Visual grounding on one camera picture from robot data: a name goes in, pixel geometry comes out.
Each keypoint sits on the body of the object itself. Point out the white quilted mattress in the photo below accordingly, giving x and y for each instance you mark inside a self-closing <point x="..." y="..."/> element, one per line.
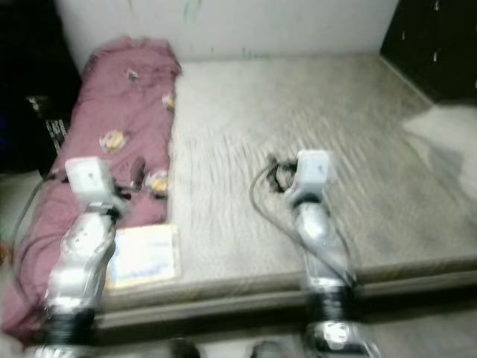
<point x="283" y="112"/>

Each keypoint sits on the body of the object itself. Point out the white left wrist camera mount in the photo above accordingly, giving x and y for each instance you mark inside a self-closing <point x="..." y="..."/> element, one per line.
<point x="89" y="179"/>

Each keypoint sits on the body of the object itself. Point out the purple patterned blanket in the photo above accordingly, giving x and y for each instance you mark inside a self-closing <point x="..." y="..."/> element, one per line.
<point x="119" y="97"/>

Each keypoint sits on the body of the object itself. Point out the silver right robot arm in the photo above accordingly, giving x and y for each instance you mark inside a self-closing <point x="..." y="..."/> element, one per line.
<point x="324" y="239"/>

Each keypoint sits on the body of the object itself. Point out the grey right robot leg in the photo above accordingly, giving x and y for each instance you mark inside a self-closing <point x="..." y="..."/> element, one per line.
<point x="271" y="350"/>

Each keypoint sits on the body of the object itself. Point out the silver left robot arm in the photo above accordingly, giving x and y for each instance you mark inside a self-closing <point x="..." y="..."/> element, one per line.
<point x="78" y="261"/>

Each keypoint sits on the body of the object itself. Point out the grey left robot leg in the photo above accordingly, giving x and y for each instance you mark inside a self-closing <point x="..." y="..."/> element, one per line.
<point x="184" y="349"/>

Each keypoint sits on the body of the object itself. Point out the grey bed base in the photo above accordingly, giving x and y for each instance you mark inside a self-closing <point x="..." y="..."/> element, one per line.
<point x="231" y="306"/>

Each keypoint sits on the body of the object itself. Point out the grey robot leg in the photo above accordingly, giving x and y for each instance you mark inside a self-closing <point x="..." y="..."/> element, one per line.
<point x="271" y="350"/>
<point x="184" y="349"/>

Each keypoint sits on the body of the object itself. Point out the colourful picture book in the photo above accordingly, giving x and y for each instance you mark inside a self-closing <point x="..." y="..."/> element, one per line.
<point x="145" y="255"/>

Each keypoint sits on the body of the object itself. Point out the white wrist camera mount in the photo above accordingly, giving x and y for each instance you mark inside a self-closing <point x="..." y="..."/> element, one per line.
<point x="89" y="179"/>
<point x="314" y="171"/>

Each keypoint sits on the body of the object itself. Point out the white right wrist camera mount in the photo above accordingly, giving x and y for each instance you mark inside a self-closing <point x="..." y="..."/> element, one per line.
<point x="314" y="171"/>

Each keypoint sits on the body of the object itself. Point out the black tufted headboard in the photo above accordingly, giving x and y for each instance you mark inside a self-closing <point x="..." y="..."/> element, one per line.
<point x="432" y="45"/>

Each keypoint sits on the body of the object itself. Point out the white pillow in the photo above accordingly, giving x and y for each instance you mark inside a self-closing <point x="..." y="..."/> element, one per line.
<point x="443" y="145"/>

